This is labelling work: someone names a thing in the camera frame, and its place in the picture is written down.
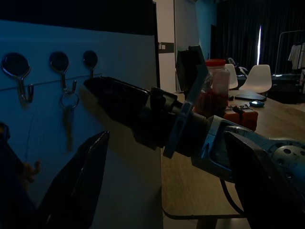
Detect white hook board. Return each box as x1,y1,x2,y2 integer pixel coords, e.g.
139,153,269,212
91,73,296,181
0,19,164,229

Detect white hanging shirt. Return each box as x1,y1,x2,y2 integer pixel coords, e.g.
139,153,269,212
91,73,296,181
287,44,305,70

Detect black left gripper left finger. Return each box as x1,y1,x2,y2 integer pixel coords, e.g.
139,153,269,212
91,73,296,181
35,130,111,229

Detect metal clothes rack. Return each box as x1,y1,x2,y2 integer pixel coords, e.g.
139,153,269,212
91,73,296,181
278,30,305,77

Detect black wall switch panel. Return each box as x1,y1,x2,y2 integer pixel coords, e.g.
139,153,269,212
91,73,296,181
158,42,174,53

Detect silver keys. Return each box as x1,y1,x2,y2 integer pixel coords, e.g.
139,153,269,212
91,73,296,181
59,92,79,152

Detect white chair wooden legs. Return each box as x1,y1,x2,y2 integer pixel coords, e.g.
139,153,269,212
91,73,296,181
239,64,273,95
225,63,239,90

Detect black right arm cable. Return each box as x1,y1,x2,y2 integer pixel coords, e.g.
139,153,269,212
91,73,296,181
219,178,245,213

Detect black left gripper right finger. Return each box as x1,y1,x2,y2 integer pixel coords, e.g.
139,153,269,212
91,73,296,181
224,131,305,229

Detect silver round-top wall hook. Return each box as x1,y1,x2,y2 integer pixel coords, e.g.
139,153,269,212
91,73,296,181
82,50,103,79
49,51,77,94
1,52,34,104

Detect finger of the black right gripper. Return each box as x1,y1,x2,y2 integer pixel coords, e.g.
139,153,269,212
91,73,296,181
79,87,145,135
83,76,151,108

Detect orange and black device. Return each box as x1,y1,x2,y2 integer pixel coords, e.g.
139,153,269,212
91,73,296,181
224,104,259,131

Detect light wooden table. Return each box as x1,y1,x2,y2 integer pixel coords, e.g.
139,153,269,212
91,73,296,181
161,89,305,229

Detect clear jar red contents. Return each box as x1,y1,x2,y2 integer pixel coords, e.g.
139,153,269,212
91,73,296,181
195,59,231,119

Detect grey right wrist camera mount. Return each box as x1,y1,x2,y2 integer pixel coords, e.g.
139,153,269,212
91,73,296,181
163,44,210,159

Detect black curtain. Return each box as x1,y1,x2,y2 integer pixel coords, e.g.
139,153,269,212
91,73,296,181
209,0,305,74

